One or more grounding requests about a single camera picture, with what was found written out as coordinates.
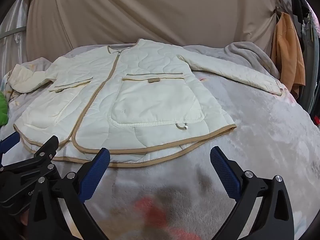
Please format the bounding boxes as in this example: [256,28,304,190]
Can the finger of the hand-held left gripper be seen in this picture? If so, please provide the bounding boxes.
[0,135,60,180]
[0,132,21,156]

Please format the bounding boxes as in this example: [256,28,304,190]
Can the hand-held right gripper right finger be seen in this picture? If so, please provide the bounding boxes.
[210,146,295,240]

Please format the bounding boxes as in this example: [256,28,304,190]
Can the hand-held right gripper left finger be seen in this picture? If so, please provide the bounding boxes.
[29,148,111,240]

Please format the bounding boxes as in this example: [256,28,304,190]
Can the cream quilted jacket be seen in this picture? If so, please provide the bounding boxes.
[11,38,284,168]

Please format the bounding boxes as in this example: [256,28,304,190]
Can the dark hanging clothes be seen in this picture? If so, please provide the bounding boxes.
[291,0,320,115]

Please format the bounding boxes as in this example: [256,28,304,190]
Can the person's left hand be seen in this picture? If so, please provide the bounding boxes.
[18,210,34,233]

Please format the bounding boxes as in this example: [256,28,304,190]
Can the green plush toy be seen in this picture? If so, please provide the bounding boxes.
[0,90,9,126]

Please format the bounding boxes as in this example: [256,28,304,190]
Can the grey floral blanket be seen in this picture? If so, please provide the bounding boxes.
[0,41,318,240]

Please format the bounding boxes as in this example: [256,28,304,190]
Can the white satin curtain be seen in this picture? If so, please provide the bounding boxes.
[0,0,32,83]

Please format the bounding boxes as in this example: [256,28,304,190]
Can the orange hanging garment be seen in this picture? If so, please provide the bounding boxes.
[271,11,307,100]

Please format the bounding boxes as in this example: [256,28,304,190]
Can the beige draped curtain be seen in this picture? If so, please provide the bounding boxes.
[25,0,283,63]

